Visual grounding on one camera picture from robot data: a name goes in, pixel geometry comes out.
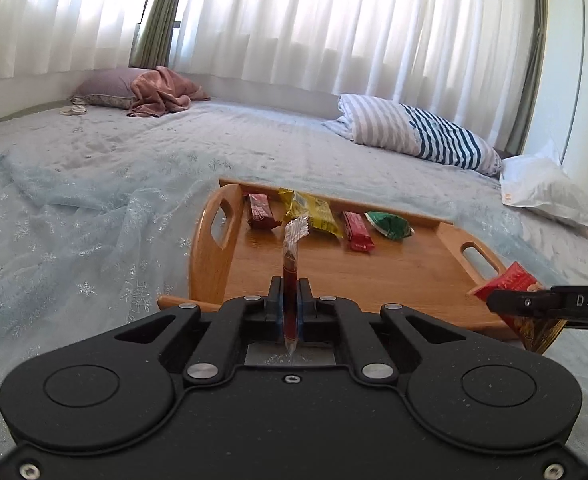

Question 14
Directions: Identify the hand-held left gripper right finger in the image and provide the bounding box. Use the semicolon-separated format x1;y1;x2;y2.
297;277;480;386

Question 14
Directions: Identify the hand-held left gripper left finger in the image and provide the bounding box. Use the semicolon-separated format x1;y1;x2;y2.
104;276;285;386

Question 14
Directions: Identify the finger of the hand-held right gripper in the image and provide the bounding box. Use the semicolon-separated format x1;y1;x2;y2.
486;285;567;322

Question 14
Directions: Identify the red pistachio snack bag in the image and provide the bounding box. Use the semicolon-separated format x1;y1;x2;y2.
473;261;570;355

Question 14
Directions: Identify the dark red candy clear wrapper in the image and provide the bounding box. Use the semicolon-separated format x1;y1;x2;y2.
281;213;310;357

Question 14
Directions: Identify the bright red snack bar packet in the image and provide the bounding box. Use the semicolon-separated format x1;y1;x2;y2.
342;210;376;252

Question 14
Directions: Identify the yellow snack packet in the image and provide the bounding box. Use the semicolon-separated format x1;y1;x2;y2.
278;187;345;239

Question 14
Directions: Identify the maroon snack bar packet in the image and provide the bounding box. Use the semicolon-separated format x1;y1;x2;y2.
246;193;283;231

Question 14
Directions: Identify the wooden serving tray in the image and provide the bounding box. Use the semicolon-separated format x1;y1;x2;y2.
157;177;555;344

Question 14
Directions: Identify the green snack packet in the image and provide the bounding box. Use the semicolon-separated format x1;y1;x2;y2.
364;210;415;241

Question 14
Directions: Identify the white plastic bag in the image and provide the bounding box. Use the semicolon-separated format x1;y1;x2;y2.
499;139;588;239

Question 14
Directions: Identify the blue white striped pillow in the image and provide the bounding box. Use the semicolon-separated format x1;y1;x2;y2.
323;93;504;177

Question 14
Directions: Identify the green curtain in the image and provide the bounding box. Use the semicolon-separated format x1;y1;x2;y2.
506;0;550;157
129;0;195;69

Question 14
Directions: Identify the pink crumpled cloth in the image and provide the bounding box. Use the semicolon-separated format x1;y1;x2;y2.
126;65;213;119

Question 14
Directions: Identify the purple pillow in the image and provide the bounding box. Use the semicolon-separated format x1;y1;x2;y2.
68;68;147;111

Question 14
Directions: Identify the white sheer curtain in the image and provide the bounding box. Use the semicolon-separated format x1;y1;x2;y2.
0;0;161;82
166;0;545;147

